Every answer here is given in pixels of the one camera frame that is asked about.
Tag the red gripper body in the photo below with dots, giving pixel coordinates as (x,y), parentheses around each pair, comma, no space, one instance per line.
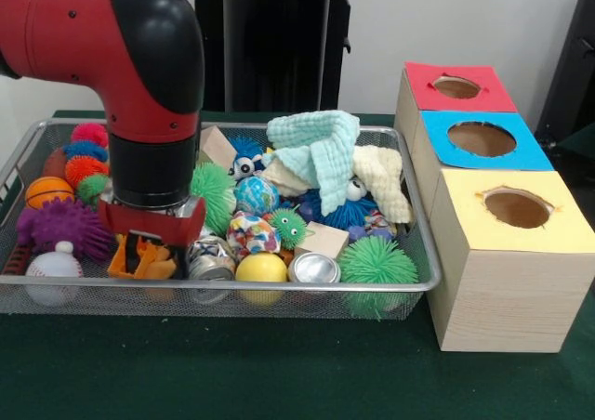
(153,223)

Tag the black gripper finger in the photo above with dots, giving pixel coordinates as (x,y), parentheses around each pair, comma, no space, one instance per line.
(180,259)
(138,242)

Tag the orange plastic comb toy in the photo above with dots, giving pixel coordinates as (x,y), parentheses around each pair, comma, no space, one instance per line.
(153,267)

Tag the green spiky ball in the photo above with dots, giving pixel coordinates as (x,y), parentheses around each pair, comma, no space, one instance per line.
(216,197)
(376,264)

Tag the mint green cloth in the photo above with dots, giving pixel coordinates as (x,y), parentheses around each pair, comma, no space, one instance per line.
(321,150)

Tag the cream muslin cloth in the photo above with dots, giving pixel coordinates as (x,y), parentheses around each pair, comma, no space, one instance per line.
(381,178)

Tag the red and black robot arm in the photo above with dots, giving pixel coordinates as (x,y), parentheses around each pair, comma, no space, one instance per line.
(139,67)

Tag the clear mesh bin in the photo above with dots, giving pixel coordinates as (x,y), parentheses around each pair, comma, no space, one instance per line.
(390,146)

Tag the wooden box with three holes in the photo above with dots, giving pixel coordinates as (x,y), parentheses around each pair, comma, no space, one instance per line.
(502,290)

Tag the purple spiky toy with eyes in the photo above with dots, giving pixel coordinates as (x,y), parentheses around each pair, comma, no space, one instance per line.
(65,227)

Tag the yellow ball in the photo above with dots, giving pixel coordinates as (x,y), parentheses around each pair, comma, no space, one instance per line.
(262,269)

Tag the white baseball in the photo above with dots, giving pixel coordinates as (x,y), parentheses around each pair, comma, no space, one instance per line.
(53,267)

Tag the small orange basketball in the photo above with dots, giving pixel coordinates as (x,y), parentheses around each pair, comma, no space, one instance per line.
(48,192)

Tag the silver can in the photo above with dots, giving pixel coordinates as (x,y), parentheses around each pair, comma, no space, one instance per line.
(314,268)

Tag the dark green tablecloth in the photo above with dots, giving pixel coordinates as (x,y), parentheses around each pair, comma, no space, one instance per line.
(279,374)

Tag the blue fuzzy toy with eyes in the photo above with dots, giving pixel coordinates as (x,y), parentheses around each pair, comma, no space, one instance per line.
(344,214)

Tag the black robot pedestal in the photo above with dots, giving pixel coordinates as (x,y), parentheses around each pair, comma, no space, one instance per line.
(279,48)

